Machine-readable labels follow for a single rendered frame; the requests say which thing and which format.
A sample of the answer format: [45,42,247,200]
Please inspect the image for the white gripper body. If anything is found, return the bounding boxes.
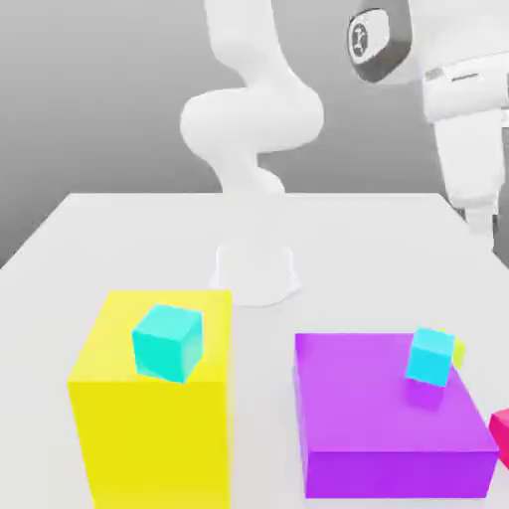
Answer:
[430,107,504,210]

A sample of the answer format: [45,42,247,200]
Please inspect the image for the small lime cube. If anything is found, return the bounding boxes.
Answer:
[438,328,467,372]

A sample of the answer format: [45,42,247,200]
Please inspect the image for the small sky blue cube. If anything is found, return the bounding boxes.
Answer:
[405,326,456,389]

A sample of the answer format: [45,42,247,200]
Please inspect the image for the small crimson cube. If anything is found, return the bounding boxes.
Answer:
[488,408,509,471]

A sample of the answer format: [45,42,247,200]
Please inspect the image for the small turquoise cube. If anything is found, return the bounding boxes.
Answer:
[131,303,205,386]

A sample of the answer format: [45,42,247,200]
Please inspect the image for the large purple box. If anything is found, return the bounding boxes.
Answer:
[293,332,501,500]

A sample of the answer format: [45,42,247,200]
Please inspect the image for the large yellow box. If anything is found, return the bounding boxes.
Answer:
[67,289,234,509]

